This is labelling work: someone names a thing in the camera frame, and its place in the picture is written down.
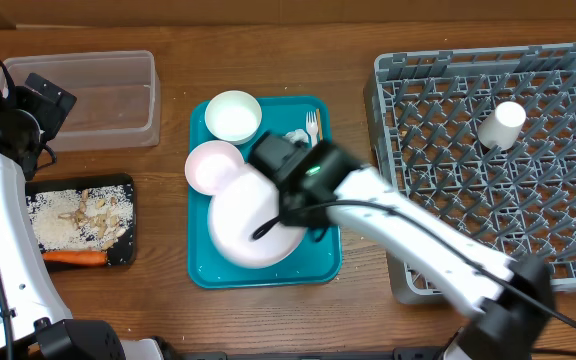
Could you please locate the white plastic fork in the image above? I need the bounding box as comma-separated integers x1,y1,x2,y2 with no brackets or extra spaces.
306,112,319,147

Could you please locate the white napkin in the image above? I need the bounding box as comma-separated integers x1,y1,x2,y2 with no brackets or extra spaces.
284,129,310,147

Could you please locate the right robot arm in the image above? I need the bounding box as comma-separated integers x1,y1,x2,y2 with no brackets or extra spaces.
248,133,554,360

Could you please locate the orange carrot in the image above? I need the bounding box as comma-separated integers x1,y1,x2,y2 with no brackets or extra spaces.
42,251,107,267

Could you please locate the white bowl with peanuts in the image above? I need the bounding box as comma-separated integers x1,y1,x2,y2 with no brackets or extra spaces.
184,140,244,196

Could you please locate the clear plastic bin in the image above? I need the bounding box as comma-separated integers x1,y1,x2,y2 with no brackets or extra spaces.
4,50,161,152

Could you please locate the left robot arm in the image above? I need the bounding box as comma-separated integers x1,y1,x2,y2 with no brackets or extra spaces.
0,73,164,359

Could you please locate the white round plate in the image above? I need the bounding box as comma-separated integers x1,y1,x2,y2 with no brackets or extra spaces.
208,164,306,269

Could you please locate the black plastic tray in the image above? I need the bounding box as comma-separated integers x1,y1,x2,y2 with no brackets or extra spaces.
26,173,137,272

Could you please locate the pile of white rice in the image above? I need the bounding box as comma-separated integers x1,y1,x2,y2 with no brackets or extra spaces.
26,185,135,251

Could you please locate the wooden chopstick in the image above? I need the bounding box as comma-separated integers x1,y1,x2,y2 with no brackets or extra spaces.
315,108,323,141

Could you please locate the teal serving tray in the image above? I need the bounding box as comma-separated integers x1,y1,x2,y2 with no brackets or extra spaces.
187,95,343,289

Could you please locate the white paper cup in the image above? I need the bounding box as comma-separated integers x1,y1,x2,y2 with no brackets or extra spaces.
477,101,527,151

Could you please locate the grey dishwasher rack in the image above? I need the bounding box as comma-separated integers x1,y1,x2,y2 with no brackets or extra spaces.
364,43,576,292

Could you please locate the pile of peanuts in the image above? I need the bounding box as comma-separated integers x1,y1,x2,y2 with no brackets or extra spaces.
57,186,134,252

